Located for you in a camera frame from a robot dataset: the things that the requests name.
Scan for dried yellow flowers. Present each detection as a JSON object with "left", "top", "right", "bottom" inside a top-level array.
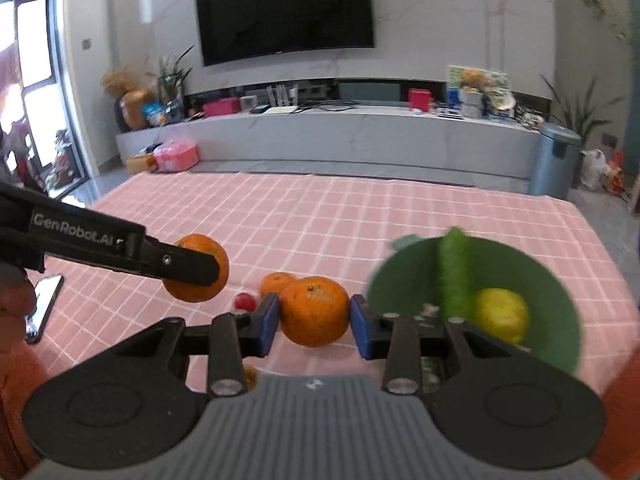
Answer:
[{"left": 101, "top": 66, "right": 136, "bottom": 98}]

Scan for blue-grey pedal bin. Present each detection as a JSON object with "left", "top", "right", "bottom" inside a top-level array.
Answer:
[{"left": 527, "top": 122, "right": 583, "bottom": 200}]

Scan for small orange mandarin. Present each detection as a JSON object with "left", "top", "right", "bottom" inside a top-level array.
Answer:
[{"left": 260, "top": 272, "right": 297, "bottom": 301}]

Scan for flat orange box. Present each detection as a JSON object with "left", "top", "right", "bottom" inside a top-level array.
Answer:
[{"left": 125, "top": 154, "right": 158, "bottom": 175}]

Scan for orange-red cloth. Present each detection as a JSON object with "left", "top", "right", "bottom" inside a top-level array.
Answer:
[{"left": 0, "top": 330, "right": 640, "bottom": 480}]

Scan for magenta box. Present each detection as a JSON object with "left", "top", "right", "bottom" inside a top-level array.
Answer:
[{"left": 202, "top": 99, "right": 241, "bottom": 117}]

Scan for pink checked tablecloth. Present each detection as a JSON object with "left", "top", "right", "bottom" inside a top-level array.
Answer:
[{"left": 22, "top": 170, "right": 626, "bottom": 401}]

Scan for green cucumber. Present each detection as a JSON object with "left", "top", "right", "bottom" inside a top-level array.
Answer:
[{"left": 436, "top": 226, "right": 473, "bottom": 318}]

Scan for blue snack bag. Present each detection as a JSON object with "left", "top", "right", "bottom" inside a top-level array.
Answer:
[{"left": 141, "top": 101, "right": 170, "bottom": 127}]

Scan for red gift bag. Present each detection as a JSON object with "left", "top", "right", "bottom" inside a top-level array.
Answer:
[{"left": 605, "top": 150, "right": 628, "bottom": 196}]

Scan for person's left hand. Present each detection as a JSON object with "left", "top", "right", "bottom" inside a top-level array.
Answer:
[{"left": 0, "top": 280, "right": 38, "bottom": 331}]

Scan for glass balcony door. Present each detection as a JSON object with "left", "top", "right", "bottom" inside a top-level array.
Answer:
[{"left": 0, "top": 0, "right": 96, "bottom": 201}]

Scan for marble television stand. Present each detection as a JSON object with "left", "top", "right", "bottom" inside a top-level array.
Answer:
[{"left": 115, "top": 105, "right": 546, "bottom": 181}]

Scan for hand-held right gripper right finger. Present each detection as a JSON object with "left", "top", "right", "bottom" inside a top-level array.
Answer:
[{"left": 350, "top": 294, "right": 523, "bottom": 396}]

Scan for yellow pear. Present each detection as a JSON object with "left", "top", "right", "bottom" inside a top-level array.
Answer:
[{"left": 472, "top": 287, "right": 530, "bottom": 345}]

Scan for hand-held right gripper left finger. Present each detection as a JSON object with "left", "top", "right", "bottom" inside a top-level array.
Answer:
[{"left": 112, "top": 292, "right": 281, "bottom": 398}]

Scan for pink storage box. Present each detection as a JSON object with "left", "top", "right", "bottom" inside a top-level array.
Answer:
[{"left": 152, "top": 140, "right": 199, "bottom": 173}]

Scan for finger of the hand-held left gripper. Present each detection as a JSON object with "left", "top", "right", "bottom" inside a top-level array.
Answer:
[{"left": 140, "top": 235, "right": 222, "bottom": 287}]

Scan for brown round vase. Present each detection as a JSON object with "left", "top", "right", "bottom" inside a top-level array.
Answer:
[{"left": 120, "top": 89, "right": 153, "bottom": 131}]

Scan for brown teddy bear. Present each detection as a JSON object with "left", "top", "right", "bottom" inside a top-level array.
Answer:
[{"left": 459, "top": 69, "right": 488, "bottom": 93}]

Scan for green bowl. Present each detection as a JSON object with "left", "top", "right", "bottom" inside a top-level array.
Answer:
[{"left": 367, "top": 234, "right": 583, "bottom": 376}]

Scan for white router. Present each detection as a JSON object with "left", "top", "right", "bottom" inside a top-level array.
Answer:
[{"left": 265, "top": 85, "right": 298, "bottom": 115}]

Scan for white cap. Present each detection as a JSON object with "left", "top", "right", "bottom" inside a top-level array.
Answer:
[{"left": 487, "top": 91, "right": 517, "bottom": 113}]

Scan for black smartphone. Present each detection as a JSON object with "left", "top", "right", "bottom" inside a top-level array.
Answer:
[{"left": 24, "top": 273, "right": 65, "bottom": 345}]

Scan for black flat television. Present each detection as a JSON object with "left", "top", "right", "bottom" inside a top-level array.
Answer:
[{"left": 193, "top": 0, "right": 376, "bottom": 67}]

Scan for white plastic bag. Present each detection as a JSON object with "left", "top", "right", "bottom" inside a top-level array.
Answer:
[{"left": 580, "top": 149, "right": 608, "bottom": 191}]

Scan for tall long-leaf potted plant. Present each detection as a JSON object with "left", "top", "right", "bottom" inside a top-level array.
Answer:
[{"left": 540, "top": 74, "right": 613, "bottom": 146}]

